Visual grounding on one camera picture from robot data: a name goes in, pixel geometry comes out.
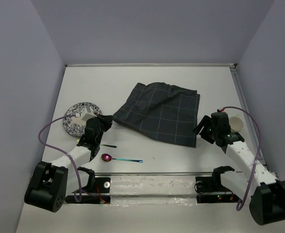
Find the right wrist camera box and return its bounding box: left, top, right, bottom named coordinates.
left=217, top=108, right=227, bottom=114

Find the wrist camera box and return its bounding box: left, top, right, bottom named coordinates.
left=74, top=111, right=96, bottom=122
left=217, top=108, right=227, bottom=114

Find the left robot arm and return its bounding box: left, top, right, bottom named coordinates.
left=24, top=113, right=112, bottom=213

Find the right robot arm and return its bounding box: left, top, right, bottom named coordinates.
left=193, top=111, right=285, bottom=225

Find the dark grey checked cloth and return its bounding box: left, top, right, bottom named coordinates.
left=113, top=83, right=200, bottom=148

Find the cream cup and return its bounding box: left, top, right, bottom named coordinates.
left=229, top=114, right=245, bottom=132

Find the iridescent spoon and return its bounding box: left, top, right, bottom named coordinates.
left=101, top=153, right=143, bottom=163

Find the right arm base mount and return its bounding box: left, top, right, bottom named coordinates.
left=194, top=166, right=239, bottom=204

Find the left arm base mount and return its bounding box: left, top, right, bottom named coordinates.
left=65, top=177, right=111, bottom=204

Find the iridescent fork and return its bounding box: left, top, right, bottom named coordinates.
left=100, top=144, right=117, bottom=148

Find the blue floral white plate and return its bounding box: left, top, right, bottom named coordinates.
left=63, top=102, right=102, bottom=137

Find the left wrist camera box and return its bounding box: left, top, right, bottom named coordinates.
left=74, top=111, right=96, bottom=122

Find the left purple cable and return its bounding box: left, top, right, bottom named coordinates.
left=38, top=116, right=106, bottom=203

